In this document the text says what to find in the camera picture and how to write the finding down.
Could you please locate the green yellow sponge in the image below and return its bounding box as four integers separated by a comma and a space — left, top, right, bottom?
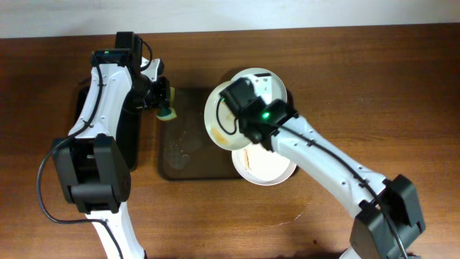
157, 87, 177, 121

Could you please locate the white plate stained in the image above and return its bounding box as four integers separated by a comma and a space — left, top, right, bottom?
203, 81, 251, 151
231, 145, 297, 186

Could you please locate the grey-white plate top stained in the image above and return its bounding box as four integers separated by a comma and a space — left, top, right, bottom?
231, 68, 288, 104

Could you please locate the white plate bottom stained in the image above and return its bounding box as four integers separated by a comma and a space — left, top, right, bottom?
231, 145, 297, 186

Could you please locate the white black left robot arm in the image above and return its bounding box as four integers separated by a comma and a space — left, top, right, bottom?
50, 58, 176, 258

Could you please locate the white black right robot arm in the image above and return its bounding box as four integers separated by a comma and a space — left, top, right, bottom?
236, 98, 426, 259

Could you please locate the brown serving tray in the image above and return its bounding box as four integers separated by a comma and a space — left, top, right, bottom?
157, 88, 241, 181

